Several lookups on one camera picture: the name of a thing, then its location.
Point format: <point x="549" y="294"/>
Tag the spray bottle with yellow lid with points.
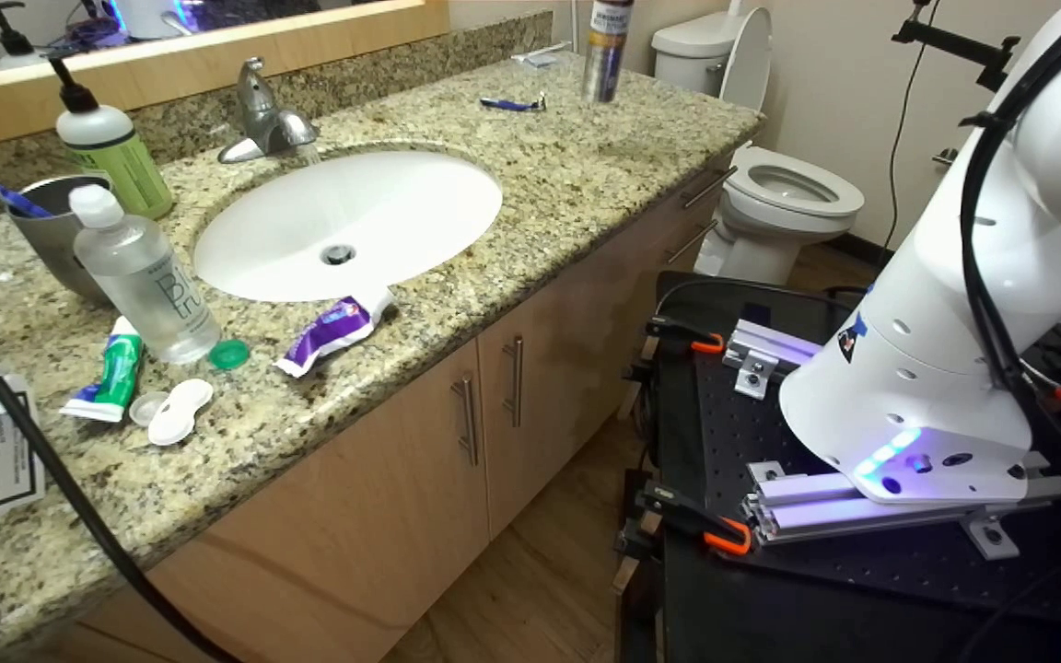
<point x="609" y="57"/>

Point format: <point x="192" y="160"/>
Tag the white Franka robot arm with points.
<point x="921" y="355"/>

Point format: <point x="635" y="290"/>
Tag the clear bottle with white cap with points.
<point x="150" y="290"/>

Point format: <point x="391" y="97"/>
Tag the green soap pump bottle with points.
<point x="118" y="160"/>

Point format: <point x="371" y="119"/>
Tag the purple toothpaste tube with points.
<point x="334" y="333"/>

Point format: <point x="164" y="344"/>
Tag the white oval sink basin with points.
<point x="347" y="224"/>

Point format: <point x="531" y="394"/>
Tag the beige wooden vanity cabinet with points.
<point x="360" y="516"/>

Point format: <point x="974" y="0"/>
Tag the clear plastic packet with label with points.
<point x="542" y="53"/>

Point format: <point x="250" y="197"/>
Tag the white toilet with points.
<point x="791" y="197"/>

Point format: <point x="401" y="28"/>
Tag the small green round cap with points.
<point x="229" y="355"/>

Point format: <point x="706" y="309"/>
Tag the chrome sink faucet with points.
<point x="267" y="115"/>

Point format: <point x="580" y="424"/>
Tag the white contact lens case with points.
<point x="182" y="411"/>

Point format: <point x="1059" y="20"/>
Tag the black robot table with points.
<point x="800" y="603"/>

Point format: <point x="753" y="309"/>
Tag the green toothpaste tube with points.
<point x="114" y="373"/>

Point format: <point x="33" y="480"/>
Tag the grey metal cup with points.
<point x="58" y="241"/>

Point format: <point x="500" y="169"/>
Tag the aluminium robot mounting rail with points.
<point x="828" y="501"/>

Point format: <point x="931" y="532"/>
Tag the wood framed wall mirror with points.
<point x="187" y="57"/>

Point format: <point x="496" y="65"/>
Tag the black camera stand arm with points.
<point x="958" y="48"/>

